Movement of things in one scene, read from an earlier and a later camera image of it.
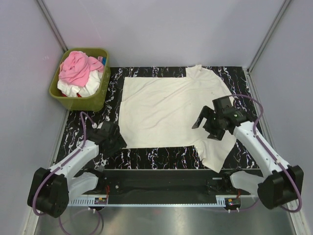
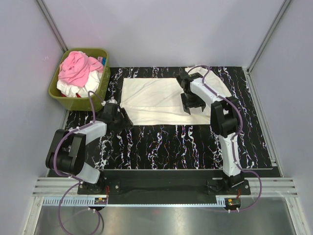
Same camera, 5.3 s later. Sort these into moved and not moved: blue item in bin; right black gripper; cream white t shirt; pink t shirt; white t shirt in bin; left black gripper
Moved: right black gripper; left black gripper; cream white t shirt
Not moved: blue item in bin; white t shirt in bin; pink t shirt
